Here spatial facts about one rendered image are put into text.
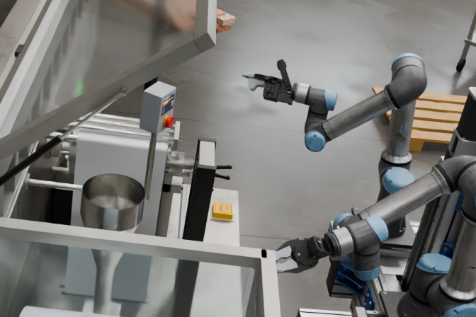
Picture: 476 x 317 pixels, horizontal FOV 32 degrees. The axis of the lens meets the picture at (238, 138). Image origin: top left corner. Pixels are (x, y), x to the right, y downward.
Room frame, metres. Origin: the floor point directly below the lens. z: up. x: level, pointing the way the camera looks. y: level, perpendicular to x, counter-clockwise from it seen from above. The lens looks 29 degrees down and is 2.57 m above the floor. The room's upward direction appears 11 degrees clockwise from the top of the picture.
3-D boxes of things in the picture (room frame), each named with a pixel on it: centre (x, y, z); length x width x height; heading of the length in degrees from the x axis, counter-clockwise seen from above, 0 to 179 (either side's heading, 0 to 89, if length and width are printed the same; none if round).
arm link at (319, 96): (2.82, -0.28, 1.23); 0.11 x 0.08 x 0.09; 81
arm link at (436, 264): (2.19, -0.70, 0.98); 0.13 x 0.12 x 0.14; 22
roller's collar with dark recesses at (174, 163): (2.01, 0.17, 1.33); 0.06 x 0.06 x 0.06; 6
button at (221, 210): (2.44, 0.01, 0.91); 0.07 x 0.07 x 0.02; 6
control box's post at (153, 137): (1.71, 0.20, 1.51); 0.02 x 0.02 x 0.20
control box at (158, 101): (1.70, 0.19, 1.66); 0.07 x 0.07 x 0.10; 70
